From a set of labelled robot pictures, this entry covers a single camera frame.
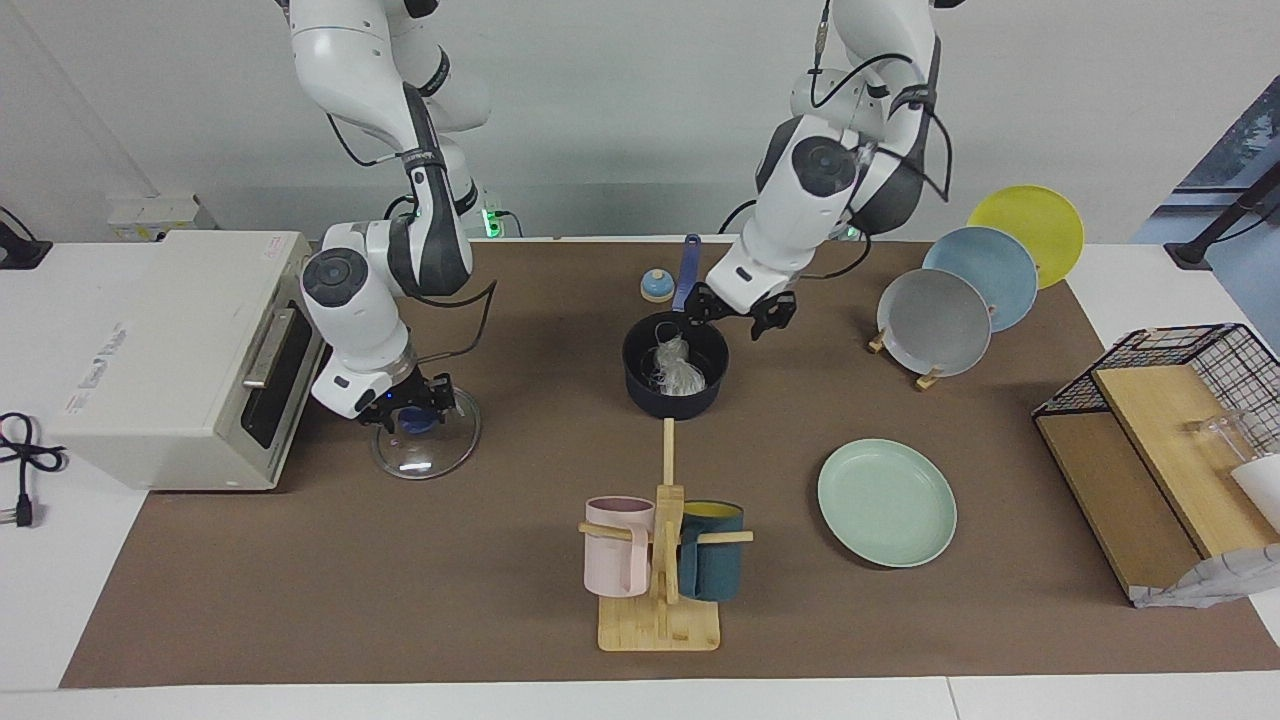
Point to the wooden plate rack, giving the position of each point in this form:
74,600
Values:
928,380

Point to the brown wooden board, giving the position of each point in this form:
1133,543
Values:
1110,500

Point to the white cup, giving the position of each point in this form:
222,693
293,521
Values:
1262,490

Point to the glass lid with blue knob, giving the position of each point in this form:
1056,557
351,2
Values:
430,455

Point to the clear glass cup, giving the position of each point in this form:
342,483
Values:
1220,440

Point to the dark window pane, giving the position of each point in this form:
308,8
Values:
1245,140

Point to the brown table mat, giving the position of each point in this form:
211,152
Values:
450,560

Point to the black clamp mount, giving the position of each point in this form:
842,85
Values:
20,250

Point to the wooden mug tree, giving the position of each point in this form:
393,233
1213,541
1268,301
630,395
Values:
660,625

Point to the pink mug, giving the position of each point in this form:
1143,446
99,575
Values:
612,560

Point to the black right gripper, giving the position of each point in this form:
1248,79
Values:
408,398

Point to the bagged white vermicelli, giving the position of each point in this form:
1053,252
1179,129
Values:
680,372

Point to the light blue plate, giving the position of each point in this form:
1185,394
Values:
1000,270

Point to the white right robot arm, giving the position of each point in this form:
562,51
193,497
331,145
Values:
340,50

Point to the mint green plate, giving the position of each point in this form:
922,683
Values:
885,503

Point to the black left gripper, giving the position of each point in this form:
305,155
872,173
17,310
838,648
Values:
740,310

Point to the blue wooden call bell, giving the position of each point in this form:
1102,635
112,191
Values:
657,288

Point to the grey patterned cloth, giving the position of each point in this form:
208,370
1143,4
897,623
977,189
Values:
1220,580

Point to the dark blue saucepan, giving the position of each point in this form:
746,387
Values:
675,405

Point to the yellow plate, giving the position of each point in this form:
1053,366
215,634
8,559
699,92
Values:
1040,220

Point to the grey plate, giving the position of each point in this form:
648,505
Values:
932,322

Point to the dark teal mug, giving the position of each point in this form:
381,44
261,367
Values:
715,570

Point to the white toaster oven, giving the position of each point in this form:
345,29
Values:
160,360

